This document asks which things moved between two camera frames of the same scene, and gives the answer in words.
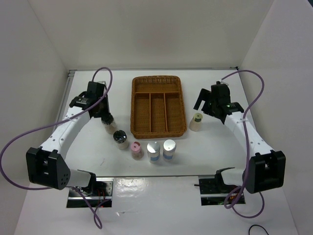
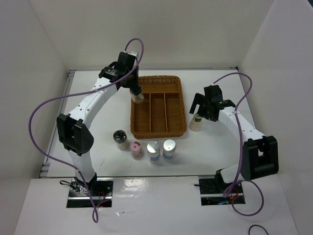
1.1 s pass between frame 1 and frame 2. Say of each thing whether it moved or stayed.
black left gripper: moved
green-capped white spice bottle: stayed
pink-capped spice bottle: stayed
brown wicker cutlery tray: stayed
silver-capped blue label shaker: stayed
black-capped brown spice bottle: moved
